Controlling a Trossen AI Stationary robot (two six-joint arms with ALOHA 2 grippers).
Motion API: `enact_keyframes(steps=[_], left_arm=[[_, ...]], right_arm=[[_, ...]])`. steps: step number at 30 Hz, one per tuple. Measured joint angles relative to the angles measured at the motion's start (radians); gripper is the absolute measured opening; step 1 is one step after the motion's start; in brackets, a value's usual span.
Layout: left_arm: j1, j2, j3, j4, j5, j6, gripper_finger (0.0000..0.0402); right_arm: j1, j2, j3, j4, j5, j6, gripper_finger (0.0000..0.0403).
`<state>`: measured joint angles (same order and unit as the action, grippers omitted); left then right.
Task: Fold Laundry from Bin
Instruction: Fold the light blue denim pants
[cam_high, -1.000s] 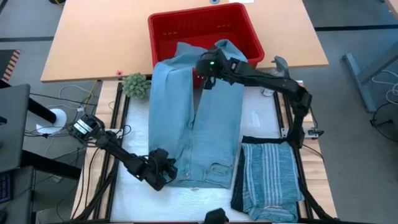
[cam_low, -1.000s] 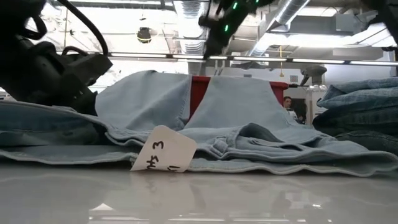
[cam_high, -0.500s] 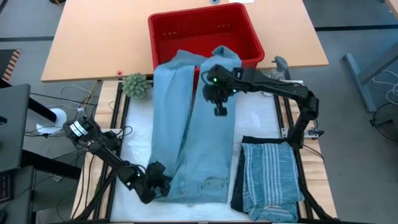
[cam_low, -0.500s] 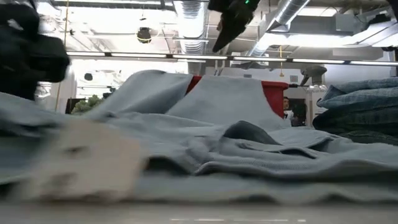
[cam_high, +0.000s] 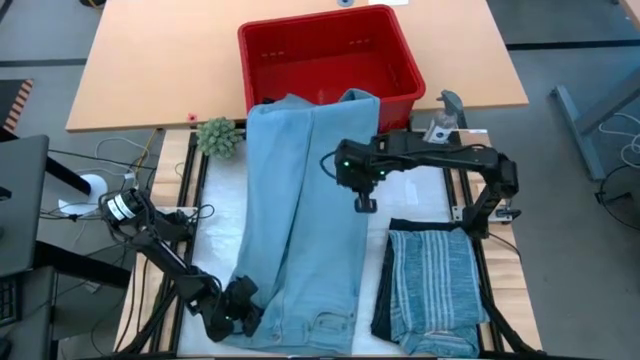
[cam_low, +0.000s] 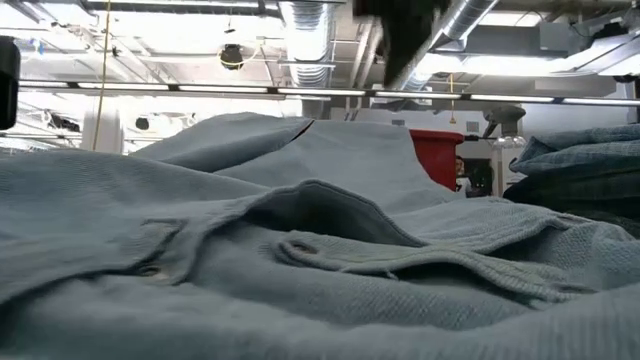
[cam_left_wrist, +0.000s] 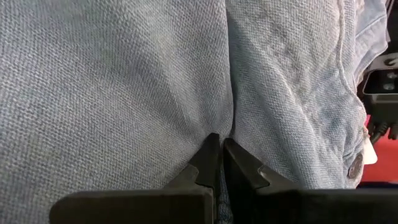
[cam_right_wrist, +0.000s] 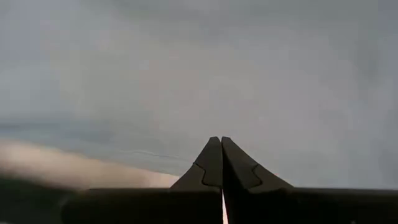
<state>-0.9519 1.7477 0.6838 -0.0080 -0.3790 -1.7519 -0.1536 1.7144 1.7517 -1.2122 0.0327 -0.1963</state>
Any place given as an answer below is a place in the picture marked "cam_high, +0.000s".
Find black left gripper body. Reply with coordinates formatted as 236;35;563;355
207;275;265;344

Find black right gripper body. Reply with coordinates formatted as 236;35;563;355
333;139;389;195

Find light blue jeans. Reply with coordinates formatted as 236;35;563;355
222;88;382;357

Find dark navy garment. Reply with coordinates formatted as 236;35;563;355
370;217;484;346

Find blue white-striped button shirt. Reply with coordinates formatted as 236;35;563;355
387;228;491;360

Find red plastic laundry bin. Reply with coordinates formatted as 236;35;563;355
237;4;427;135

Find clear spray bottle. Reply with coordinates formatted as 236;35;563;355
423;89;466;146

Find small green succulent plant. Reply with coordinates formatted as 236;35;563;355
194;116;244;160

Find light wooden side board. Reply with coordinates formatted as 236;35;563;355
457;128;544;351
114;129;201;354

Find white round disc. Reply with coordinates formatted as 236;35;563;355
57;173;109;217

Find black desk support bar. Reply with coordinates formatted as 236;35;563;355
43;157;92;196

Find grey metal table leg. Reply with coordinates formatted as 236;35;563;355
549;64;640;181

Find black keyboard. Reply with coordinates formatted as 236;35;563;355
0;277;19;326

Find large tan wooden table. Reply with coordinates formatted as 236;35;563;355
64;0;530;134

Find grey laptop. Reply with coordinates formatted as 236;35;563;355
0;134;49;279

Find hazard-striped floor mat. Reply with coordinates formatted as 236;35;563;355
0;78;34;134

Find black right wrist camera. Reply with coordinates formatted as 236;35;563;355
353;192;379;215

